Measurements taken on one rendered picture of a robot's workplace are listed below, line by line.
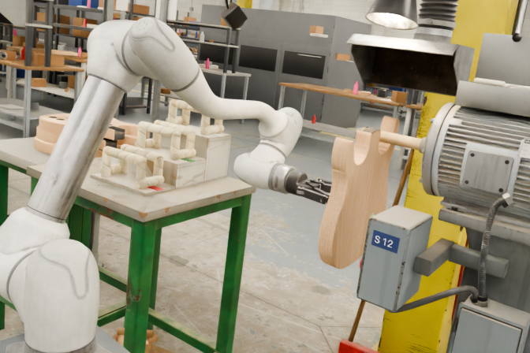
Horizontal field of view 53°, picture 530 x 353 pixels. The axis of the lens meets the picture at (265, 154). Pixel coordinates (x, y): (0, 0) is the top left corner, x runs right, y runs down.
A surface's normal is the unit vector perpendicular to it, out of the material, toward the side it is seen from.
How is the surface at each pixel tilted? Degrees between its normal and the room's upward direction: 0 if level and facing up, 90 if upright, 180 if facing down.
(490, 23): 90
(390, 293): 90
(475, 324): 90
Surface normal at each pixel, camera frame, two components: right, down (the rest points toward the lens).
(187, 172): 0.84, 0.21
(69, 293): 0.51, 0.07
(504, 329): -0.57, 0.10
